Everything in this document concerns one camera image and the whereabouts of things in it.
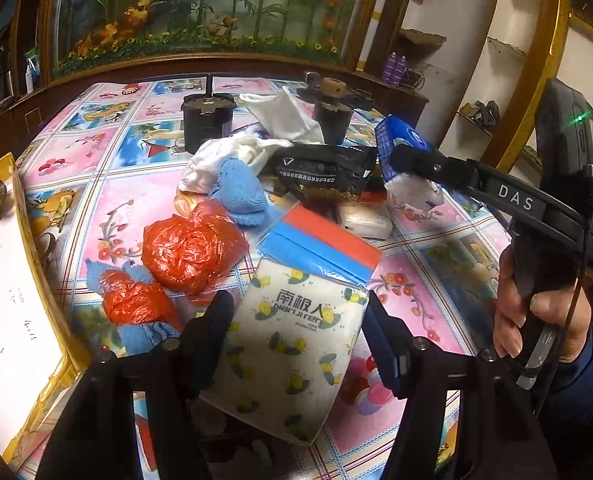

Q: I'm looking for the small red plastic bag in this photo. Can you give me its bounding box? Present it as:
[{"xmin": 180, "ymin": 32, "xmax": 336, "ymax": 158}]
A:
[{"xmin": 101, "ymin": 269, "xmax": 178, "ymax": 332}]

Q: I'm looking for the yellow box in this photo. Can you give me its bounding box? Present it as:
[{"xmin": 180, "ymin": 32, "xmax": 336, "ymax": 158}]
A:
[{"xmin": 0, "ymin": 152, "xmax": 93, "ymax": 466}]

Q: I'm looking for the stained white cloth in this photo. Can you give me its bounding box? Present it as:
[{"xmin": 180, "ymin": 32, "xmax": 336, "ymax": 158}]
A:
[{"xmin": 179, "ymin": 135, "xmax": 280, "ymax": 196}]

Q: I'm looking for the blue cloth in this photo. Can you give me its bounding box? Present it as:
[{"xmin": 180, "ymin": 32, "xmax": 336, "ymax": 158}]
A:
[
  {"xmin": 85, "ymin": 259, "xmax": 183, "ymax": 357},
  {"xmin": 209, "ymin": 157, "xmax": 270, "ymax": 229}
]

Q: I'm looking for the lemon print white packet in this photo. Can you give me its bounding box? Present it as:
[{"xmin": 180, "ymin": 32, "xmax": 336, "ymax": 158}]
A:
[{"xmin": 199, "ymin": 257, "xmax": 368, "ymax": 446}]

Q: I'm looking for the white tissue pack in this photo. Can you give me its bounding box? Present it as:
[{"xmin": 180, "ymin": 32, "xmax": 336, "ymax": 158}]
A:
[{"xmin": 339, "ymin": 202, "xmax": 393, "ymax": 240}]

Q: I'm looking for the blue and white packet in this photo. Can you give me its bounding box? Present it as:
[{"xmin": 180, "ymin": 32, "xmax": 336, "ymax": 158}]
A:
[{"xmin": 375, "ymin": 115, "xmax": 446, "ymax": 211}]

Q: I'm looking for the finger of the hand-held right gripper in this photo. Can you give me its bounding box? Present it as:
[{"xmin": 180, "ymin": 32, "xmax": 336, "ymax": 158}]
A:
[{"xmin": 387, "ymin": 143, "xmax": 548, "ymax": 224}]

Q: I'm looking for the black packet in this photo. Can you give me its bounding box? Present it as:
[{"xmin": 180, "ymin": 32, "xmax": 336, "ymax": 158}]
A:
[{"xmin": 269, "ymin": 142, "xmax": 378, "ymax": 211}]

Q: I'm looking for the white spray bottle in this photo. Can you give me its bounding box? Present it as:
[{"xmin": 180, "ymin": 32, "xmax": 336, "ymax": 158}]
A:
[{"xmin": 24, "ymin": 50, "xmax": 40, "ymax": 95}]

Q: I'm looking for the white tube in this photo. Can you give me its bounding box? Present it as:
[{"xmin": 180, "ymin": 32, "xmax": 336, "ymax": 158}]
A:
[{"xmin": 355, "ymin": 0, "xmax": 393, "ymax": 73}]

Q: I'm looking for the framed artificial flower panel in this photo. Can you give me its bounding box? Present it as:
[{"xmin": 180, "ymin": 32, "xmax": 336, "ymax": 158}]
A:
[{"xmin": 41, "ymin": 0, "xmax": 393, "ymax": 81}]

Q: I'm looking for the white wall shelf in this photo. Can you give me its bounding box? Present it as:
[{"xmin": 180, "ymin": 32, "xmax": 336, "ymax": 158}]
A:
[{"xmin": 455, "ymin": 0, "xmax": 547, "ymax": 136}]

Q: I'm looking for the black motor with tan gear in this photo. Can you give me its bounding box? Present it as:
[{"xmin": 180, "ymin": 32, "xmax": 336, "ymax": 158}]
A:
[{"xmin": 296, "ymin": 72, "xmax": 350, "ymax": 144}]

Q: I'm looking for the person's right hand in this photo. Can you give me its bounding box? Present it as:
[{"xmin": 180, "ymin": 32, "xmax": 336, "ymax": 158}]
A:
[{"xmin": 493, "ymin": 248, "xmax": 593, "ymax": 364}]

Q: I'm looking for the black motor with shaft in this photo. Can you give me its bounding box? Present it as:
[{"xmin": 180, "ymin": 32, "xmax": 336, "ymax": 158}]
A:
[{"xmin": 180, "ymin": 74, "xmax": 235, "ymax": 155}]

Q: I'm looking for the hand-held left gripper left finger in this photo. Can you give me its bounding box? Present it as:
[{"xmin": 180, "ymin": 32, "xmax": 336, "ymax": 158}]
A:
[{"xmin": 35, "ymin": 290, "xmax": 235, "ymax": 480}]

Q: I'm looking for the printed tablecloth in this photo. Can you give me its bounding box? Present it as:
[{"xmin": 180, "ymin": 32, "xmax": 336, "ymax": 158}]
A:
[{"xmin": 14, "ymin": 77, "xmax": 515, "ymax": 480}]

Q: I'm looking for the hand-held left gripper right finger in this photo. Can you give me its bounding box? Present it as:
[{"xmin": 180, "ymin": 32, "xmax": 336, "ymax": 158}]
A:
[{"xmin": 363, "ymin": 291, "xmax": 561, "ymax": 480}]

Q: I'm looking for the large red plastic bag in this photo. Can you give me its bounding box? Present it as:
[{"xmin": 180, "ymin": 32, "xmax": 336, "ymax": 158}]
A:
[{"xmin": 142, "ymin": 201, "xmax": 250, "ymax": 296}]

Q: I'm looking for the person's right forearm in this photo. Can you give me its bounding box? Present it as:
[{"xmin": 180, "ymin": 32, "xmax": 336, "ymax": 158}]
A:
[{"xmin": 547, "ymin": 320, "xmax": 593, "ymax": 411}]

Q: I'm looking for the clear bag of coloured cloths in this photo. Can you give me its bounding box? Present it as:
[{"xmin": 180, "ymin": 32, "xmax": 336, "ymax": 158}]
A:
[{"xmin": 256, "ymin": 204, "xmax": 383, "ymax": 292}]

